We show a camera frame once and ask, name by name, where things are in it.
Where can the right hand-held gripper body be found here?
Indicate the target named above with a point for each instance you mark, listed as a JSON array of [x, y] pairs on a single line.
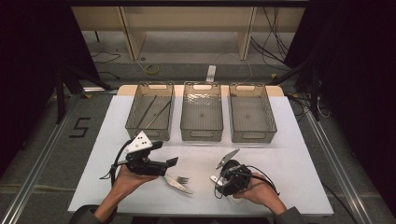
[[236, 180]]

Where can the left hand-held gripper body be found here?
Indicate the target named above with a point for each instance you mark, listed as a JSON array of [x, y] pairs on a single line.
[[140, 143]]

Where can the metal fork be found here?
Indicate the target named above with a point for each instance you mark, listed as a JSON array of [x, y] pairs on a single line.
[[183, 179]]

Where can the grey transparent plastic bin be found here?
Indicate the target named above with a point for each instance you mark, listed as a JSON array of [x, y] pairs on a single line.
[[250, 113], [201, 112], [151, 124]]

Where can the metal chopstick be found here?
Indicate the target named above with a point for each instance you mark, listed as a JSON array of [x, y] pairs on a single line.
[[147, 110], [158, 113]]

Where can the person's right hand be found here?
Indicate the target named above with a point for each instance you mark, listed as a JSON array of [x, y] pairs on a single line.
[[264, 193]]

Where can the person's left hand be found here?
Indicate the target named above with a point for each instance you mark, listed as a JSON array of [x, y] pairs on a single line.
[[129, 182]]

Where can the white table mat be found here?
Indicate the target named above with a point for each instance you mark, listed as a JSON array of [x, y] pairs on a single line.
[[199, 202]]

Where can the white power strip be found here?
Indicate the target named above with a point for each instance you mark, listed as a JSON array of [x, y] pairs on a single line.
[[211, 73]]

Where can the black metal stand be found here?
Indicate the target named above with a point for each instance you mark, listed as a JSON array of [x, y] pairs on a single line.
[[59, 93], [314, 93]]

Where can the beige wooden shelf unit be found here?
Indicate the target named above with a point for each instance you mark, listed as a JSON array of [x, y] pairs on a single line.
[[186, 18]]

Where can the black curtain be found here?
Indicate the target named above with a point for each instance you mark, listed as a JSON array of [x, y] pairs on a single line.
[[358, 77], [28, 62]]

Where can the aluminium floor rail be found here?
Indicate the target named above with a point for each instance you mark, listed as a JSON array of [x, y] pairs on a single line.
[[339, 168], [34, 177]]

